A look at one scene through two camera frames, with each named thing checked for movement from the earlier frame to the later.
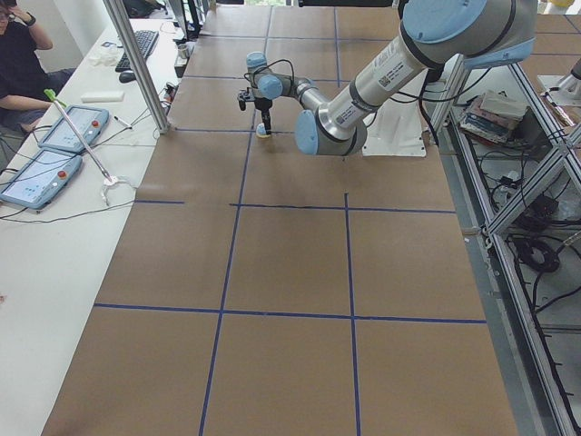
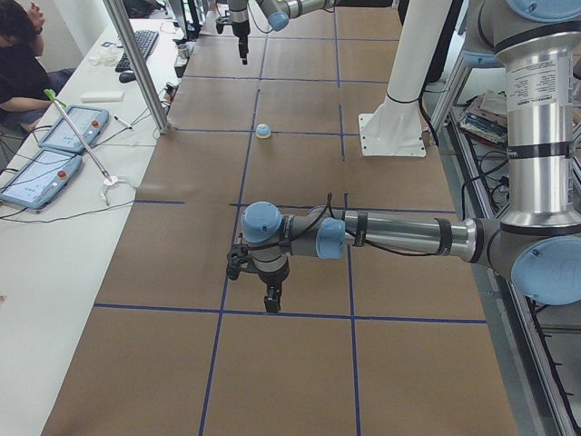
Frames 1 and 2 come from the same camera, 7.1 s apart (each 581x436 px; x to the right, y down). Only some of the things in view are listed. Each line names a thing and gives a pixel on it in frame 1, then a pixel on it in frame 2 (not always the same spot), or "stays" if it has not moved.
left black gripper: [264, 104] → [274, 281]
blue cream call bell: [260, 131] stays
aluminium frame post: [120, 22] stays
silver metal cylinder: [183, 51] stays
